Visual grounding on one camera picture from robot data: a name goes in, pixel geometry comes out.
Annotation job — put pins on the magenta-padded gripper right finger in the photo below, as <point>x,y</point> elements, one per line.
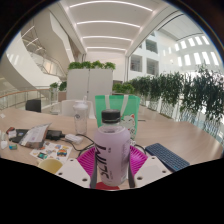
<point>151,170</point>

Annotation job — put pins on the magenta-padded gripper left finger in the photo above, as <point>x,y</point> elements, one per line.
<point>71,171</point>

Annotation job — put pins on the purple drink bottle black cap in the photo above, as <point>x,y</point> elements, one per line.
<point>111,150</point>

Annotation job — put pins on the dark blue keyboard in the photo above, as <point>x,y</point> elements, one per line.
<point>166,156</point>

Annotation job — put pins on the pale yellow mug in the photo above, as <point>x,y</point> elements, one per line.
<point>50,165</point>

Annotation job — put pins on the colourful sticker sheet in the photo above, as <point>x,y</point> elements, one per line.
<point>51,151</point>

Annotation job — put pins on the white power adapter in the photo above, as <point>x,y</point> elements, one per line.
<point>73,138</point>

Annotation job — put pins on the black power adapter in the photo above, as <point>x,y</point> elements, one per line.
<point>55,135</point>

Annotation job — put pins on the clear shaker bottle white lid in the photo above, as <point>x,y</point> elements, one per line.
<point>81,120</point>

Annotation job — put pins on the black wallet with white card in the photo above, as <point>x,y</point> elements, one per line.
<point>20,135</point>

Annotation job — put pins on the white chair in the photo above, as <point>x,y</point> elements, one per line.
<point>66,108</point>

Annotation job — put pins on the small teal item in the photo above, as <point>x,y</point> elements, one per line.
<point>13,146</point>

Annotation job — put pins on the green tote bag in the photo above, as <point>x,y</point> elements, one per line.
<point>131,106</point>

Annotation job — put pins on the white computer mouse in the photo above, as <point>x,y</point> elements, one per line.
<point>3,144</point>

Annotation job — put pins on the red and black item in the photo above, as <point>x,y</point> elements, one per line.
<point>10,129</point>

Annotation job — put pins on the black chair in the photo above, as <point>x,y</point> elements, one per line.
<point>33,105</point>

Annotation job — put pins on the brown planter with green plants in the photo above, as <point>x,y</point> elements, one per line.
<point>61,90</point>

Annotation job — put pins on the low planter with green plants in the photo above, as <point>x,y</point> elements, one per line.
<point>123,87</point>

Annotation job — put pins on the white cabinet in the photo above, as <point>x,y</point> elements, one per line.
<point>90,83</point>

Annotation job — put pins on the long row of green plants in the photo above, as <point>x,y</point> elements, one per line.
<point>193,90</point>

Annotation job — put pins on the glass railing wooden handrail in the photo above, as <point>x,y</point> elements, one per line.
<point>20,96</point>

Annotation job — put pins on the green plants atop cabinet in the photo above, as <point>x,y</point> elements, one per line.
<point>91,65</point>

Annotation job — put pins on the ceiling light strips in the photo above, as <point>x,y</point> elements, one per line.
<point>106,22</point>

